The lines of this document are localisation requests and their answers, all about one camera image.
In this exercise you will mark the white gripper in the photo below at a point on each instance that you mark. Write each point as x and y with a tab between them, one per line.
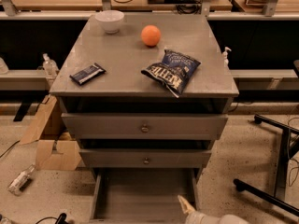
201	217

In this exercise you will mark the grey bottom drawer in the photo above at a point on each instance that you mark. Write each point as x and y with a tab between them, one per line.
142	196

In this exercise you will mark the grey drawer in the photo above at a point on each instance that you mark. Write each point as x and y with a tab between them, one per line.
144	126
145	158
142	196

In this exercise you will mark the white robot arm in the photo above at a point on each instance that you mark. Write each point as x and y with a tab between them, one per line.
229	219

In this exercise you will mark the grey middle drawer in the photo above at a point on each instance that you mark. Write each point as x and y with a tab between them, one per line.
145	158

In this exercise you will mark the grey top drawer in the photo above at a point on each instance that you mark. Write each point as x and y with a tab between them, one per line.
144	126

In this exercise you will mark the grey drawer cabinet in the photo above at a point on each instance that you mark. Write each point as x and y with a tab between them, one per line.
123	88

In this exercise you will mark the black chair base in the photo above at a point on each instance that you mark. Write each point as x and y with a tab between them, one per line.
287	149

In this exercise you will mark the black object bottom left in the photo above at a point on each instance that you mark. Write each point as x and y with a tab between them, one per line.
61	219

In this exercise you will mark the blue kettle chips bag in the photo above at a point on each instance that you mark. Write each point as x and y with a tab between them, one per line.
174	71

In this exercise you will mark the brown cardboard box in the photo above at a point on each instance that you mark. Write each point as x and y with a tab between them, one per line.
56	150

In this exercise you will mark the white pump bottle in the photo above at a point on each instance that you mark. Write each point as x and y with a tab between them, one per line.
225	55

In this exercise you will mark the dark blue snack bar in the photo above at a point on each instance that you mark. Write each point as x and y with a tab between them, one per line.
88	73

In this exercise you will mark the plastic bottle on floor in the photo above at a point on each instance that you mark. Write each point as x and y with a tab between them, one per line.
22	178

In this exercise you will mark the orange fruit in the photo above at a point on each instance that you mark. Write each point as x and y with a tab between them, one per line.
150	35

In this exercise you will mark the clear bottle on ledge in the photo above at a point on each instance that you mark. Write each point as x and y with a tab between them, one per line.
50	66

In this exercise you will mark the white bowl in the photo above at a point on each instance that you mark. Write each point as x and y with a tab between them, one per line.
110	20

